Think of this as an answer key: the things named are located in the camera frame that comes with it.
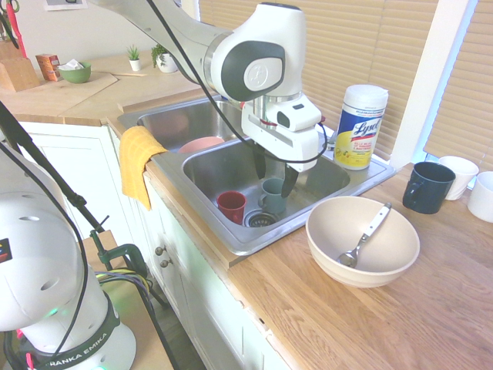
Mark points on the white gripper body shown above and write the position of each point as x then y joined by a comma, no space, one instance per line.
292,148

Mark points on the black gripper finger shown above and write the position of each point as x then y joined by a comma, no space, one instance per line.
260,163
289,181

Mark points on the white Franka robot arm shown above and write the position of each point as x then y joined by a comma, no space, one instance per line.
262,38

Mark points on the stainless steel double sink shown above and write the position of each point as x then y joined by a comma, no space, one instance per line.
215,169

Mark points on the metal sink drain strainer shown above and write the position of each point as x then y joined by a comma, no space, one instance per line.
261,219

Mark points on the grey green mug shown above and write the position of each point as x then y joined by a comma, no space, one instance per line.
271,200

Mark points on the red cup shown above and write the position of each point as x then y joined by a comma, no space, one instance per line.
231,206

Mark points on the pink plate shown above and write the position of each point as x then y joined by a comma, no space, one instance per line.
198,144

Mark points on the beige bowl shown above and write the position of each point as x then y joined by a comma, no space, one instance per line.
331,231

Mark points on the Lysol wipes canister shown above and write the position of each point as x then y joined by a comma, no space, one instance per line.
358,131

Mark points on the wide tan window blind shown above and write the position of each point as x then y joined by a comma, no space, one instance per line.
346,38

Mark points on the yellow dish cloth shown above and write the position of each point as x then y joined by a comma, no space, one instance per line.
135,162

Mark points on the round metal cabinet knob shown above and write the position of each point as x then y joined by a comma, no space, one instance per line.
159,251
166,263

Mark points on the trailing plant in white pot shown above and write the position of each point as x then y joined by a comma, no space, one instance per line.
165,63

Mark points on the dark blue mug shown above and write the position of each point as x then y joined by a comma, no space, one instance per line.
427,189

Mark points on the green clamp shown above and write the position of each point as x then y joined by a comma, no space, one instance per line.
131,252

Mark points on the small plant in white pot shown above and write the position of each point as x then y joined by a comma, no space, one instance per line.
135,63

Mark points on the white cup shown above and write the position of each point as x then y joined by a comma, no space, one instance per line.
464,173
483,200

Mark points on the white kitchen cabinet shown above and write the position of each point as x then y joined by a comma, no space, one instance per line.
77,162

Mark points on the narrow tan window blind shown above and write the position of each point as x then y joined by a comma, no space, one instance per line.
473,77

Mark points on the green bowl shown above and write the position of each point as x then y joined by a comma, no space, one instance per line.
77,76

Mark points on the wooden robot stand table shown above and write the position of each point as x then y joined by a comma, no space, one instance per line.
146,335

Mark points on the crumpled white paper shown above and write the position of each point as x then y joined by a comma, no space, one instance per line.
71,65

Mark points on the wooden cutting board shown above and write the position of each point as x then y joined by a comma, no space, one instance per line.
54,94

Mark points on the orange cardboard box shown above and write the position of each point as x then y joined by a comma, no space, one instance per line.
46,65

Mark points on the black tripod stand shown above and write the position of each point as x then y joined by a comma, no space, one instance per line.
23,135

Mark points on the wooden knife block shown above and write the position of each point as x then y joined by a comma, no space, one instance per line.
17,75

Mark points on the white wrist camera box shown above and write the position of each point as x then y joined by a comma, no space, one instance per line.
300,115

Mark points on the paper sheet on wall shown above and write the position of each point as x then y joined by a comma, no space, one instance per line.
61,4

